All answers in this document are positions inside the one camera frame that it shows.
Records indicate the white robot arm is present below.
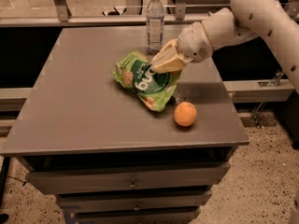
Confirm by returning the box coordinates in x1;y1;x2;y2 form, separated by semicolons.
178;0;299;224

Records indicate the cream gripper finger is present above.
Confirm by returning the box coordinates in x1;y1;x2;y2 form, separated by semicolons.
150;53;193;74
151;39;178;63

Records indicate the green rice chip bag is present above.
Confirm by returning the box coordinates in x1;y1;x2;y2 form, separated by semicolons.
113;51;180;112

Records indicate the grey drawer cabinet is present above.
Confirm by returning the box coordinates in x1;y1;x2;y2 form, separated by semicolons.
1;26;249;224

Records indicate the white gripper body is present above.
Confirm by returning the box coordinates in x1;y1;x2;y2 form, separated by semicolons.
178;21;213;63

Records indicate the clear plastic water bottle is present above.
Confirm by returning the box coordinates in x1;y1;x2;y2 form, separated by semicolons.
146;0;164;54

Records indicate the metal railing frame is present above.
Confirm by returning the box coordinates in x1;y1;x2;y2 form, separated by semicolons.
0;0;299;29

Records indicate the orange fruit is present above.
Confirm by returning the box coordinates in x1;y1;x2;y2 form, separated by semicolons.
174;102;197;127

